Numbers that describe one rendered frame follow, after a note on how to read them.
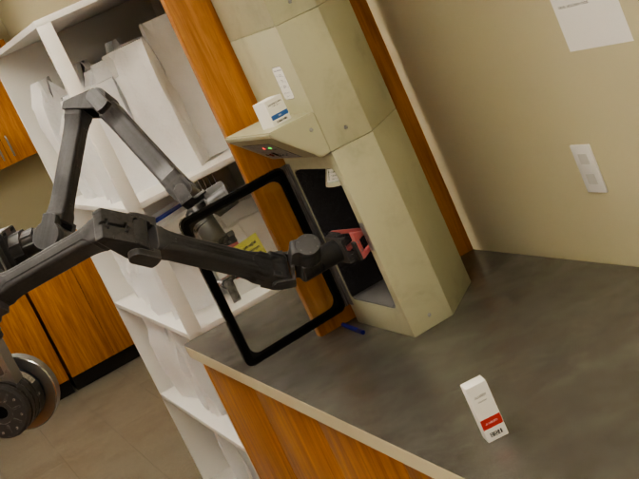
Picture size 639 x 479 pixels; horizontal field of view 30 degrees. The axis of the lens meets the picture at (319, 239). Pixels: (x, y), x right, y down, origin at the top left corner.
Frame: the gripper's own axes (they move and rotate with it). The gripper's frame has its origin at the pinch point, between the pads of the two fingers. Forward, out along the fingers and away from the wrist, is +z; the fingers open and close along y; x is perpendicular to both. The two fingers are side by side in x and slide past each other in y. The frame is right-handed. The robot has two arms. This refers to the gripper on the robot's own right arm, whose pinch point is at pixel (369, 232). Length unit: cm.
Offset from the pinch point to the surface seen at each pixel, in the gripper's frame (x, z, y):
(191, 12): -64, -9, 22
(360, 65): -36.8, 12.8, -7.3
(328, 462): 44, -33, 2
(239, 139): -33.1, -17.0, 6.4
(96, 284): 57, -4, 488
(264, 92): -39.8, -5.5, 9.4
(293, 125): -32.4, -10.7, -14.6
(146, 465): 114, -46, 292
